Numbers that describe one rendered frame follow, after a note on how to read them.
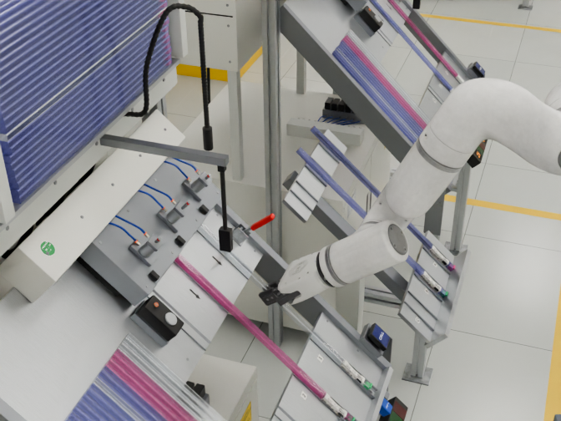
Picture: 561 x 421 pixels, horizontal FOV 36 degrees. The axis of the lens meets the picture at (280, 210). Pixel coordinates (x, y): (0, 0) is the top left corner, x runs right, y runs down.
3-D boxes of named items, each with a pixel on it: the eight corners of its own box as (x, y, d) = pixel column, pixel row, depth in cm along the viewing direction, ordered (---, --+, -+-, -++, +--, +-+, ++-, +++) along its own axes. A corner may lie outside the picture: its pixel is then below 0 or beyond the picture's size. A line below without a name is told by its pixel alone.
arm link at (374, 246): (339, 232, 170) (323, 256, 163) (393, 207, 163) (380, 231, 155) (361, 266, 172) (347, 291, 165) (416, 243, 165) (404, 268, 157)
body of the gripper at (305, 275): (330, 237, 171) (288, 256, 177) (315, 267, 163) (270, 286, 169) (351, 266, 173) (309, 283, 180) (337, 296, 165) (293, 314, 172)
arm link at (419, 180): (435, 109, 157) (356, 223, 175) (413, 146, 144) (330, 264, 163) (477, 137, 157) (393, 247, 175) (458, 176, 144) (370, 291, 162)
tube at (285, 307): (367, 386, 183) (371, 384, 183) (366, 391, 182) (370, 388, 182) (196, 221, 175) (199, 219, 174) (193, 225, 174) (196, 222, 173)
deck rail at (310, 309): (372, 376, 194) (392, 365, 191) (370, 382, 193) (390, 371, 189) (141, 152, 182) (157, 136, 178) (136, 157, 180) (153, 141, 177)
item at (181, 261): (350, 420, 175) (356, 418, 174) (348, 425, 174) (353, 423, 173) (169, 248, 166) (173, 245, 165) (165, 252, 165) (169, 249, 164)
